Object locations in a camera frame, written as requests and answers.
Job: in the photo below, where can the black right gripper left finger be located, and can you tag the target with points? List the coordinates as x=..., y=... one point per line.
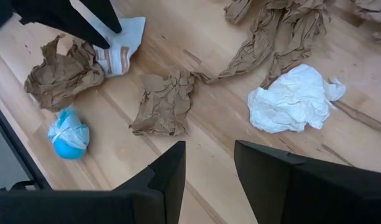
x=168, y=177

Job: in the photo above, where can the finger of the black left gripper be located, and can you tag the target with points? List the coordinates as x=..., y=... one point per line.
x=103, y=12
x=59, y=18

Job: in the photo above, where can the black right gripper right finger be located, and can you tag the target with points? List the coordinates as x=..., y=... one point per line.
x=261, y=180

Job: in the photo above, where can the white wrapper orange print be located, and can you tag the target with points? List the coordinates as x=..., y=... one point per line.
x=122, y=53

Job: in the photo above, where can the brown paper wad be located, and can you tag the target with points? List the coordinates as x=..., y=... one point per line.
x=59, y=81
x=163, y=102

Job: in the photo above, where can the white tissue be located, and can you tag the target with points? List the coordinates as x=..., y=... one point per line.
x=289, y=99

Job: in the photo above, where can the blue white bag ball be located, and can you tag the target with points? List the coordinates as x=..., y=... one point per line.
x=69, y=143

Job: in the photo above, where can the long brown paper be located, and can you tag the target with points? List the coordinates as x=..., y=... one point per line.
x=271, y=40

